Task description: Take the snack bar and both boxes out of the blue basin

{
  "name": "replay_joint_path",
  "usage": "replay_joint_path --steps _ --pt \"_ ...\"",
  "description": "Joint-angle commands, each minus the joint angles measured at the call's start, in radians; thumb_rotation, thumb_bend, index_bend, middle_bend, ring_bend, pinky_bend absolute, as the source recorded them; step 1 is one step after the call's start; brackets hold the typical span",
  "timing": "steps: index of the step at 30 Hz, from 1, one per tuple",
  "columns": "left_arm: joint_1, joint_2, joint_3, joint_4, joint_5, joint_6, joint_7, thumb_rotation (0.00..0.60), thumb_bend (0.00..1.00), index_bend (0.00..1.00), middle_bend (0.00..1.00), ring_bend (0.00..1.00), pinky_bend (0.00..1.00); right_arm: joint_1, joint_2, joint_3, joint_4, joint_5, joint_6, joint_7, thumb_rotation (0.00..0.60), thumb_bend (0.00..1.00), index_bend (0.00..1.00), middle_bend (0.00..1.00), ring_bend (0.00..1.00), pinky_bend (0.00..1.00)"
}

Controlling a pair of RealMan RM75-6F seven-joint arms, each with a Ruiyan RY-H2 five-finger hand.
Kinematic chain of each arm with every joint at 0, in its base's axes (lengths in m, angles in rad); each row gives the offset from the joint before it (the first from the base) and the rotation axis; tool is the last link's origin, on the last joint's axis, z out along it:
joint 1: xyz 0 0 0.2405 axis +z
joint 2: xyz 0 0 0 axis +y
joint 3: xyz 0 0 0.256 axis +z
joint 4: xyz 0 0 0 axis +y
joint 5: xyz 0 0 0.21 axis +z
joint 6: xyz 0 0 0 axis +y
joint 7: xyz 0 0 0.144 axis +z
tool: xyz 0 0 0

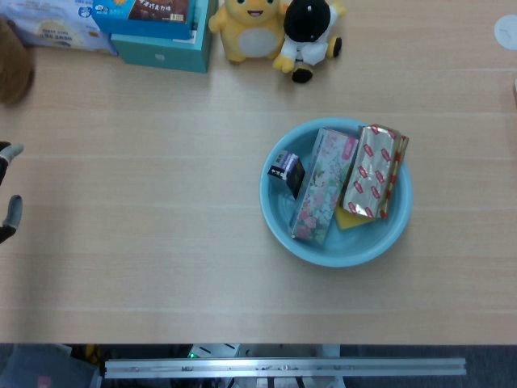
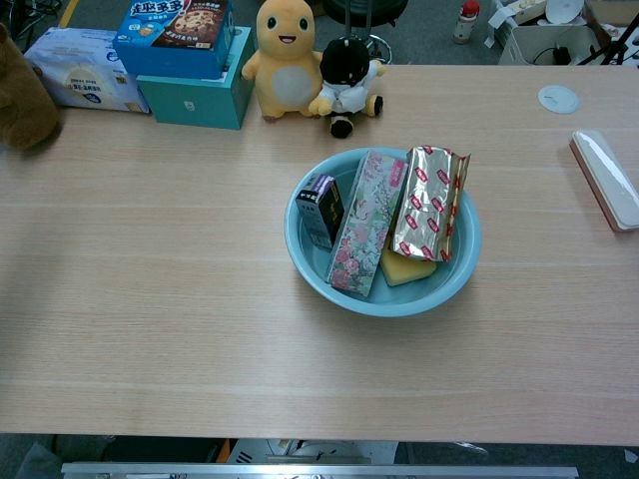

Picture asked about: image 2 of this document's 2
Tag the light blue plastic basin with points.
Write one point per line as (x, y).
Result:
(424, 294)

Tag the black stool with chrome base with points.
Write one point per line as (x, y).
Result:
(382, 47)

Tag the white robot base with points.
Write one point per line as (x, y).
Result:
(309, 451)

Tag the long floral print box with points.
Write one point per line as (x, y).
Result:
(364, 224)

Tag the brown plush toy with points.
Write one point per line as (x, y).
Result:
(20, 110)

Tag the blue cookie box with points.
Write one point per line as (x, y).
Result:
(165, 55)

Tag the gold foil snack pack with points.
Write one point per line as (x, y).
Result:
(429, 204)

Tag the yellow plush dinosaur toy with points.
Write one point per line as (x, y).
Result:
(287, 75)

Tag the black and white plush doll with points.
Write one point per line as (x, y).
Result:
(347, 65)

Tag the yellow sponge with rectangular hole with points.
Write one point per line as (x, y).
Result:
(404, 273)

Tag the small black carton box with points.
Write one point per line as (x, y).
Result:
(324, 209)

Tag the white dish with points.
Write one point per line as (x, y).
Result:
(564, 10)

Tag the white tissue pack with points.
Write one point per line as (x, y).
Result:
(75, 75)

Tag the white and pink flat case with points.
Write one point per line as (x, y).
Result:
(604, 174)

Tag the black tripod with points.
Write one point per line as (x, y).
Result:
(616, 50)

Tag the teal cardboard box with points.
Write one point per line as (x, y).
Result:
(199, 102)

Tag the aluminium rail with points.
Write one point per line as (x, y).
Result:
(319, 471)

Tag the red and white bottle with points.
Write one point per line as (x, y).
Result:
(465, 22)

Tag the white cardboard box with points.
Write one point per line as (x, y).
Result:
(529, 45)

